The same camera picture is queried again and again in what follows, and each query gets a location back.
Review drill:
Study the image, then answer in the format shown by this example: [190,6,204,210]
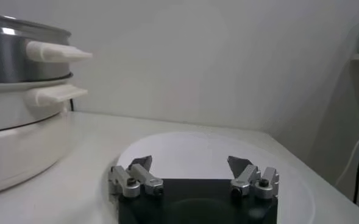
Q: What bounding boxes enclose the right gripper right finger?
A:
[227,155,280,200]

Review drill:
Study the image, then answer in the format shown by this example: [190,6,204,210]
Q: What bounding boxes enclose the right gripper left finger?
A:
[108,155,165,198]

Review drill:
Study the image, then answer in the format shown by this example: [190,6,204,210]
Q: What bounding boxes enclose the stainless steel steamer basket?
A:
[0,12,93,85]

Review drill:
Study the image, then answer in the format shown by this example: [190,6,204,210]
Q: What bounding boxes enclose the cream electric cooking pot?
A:
[0,72,89,197]

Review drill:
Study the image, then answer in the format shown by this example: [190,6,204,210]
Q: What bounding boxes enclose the white round plate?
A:
[116,131,316,224]

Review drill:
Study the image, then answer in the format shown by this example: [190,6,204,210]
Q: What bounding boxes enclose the thin white wall cable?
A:
[334,109,359,187]

